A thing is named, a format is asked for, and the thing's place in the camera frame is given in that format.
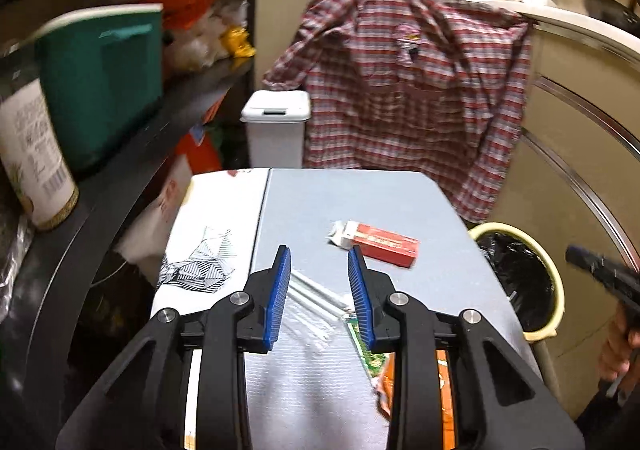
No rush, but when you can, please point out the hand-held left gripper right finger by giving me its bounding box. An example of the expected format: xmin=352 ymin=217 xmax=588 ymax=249
xmin=347 ymin=245 xmax=586 ymax=450

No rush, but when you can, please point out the clear plastic bag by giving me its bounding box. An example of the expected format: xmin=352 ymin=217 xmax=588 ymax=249
xmin=0 ymin=215 xmax=35 ymax=325

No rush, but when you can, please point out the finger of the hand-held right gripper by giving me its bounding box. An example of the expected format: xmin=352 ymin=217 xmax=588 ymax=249
xmin=566 ymin=245 xmax=618 ymax=283

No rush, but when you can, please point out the black wok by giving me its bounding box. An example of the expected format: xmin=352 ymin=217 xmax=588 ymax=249
xmin=582 ymin=0 xmax=640 ymax=38

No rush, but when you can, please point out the black bin liner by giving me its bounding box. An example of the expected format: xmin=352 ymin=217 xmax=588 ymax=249
xmin=476 ymin=232 xmax=555 ymax=331

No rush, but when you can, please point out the person's right hand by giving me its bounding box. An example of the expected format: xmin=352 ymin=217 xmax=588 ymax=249
xmin=597 ymin=304 xmax=640 ymax=382

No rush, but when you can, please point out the black metal shelf unit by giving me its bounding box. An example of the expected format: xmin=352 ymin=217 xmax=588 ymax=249
xmin=0 ymin=0 xmax=260 ymax=450

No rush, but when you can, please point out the orange green snack wrapper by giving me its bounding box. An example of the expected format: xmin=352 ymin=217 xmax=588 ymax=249
xmin=345 ymin=320 xmax=457 ymax=450

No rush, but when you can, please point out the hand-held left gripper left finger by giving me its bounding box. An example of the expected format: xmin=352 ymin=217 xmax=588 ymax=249
xmin=55 ymin=245 xmax=292 ymax=450

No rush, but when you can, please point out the white cylindrical canister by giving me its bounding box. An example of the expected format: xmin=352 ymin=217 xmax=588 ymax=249
xmin=0 ymin=80 xmax=80 ymax=231

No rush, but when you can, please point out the red plaid shirt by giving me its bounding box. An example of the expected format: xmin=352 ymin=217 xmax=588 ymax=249
xmin=263 ymin=0 xmax=535 ymax=225

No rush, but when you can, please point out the yellow plastic bag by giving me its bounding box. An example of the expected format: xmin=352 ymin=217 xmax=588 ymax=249
xmin=220 ymin=26 xmax=256 ymax=59

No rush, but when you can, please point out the yellow wastebasket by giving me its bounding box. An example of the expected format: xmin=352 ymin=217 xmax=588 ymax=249
xmin=470 ymin=222 xmax=566 ymax=342

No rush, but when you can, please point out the beige cabinet front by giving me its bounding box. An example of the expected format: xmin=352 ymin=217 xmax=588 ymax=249
xmin=470 ymin=24 xmax=640 ymax=423

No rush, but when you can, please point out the white lidded trash bin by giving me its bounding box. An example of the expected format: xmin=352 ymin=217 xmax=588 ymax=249
xmin=240 ymin=90 xmax=312 ymax=169

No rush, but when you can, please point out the white kitchen countertop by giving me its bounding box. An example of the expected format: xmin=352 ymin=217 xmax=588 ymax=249
xmin=257 ymin=0 xmax=640 ymax=61

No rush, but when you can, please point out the teal storage box white lid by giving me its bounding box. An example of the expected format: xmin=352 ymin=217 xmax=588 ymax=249
xmin=34 ymin=4 xmax=165 ymax=173

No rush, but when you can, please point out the white geometric printed mat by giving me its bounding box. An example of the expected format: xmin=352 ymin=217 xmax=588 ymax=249
xmin=150 ymin=169 xmax=271 ymax=450

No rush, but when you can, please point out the red carton box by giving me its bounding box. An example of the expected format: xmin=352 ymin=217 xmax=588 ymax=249
xmin=327 ymin=220 xmax=420 ymax=269

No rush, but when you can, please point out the person's right forearm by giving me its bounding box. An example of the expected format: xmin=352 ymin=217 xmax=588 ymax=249
xmin=575 ymin=372 xmax=640 ymax=450

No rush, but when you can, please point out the white orange cardboard box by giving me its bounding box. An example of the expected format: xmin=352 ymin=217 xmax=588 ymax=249
xmin=117 ymin=130 xmax=223 ymax=275

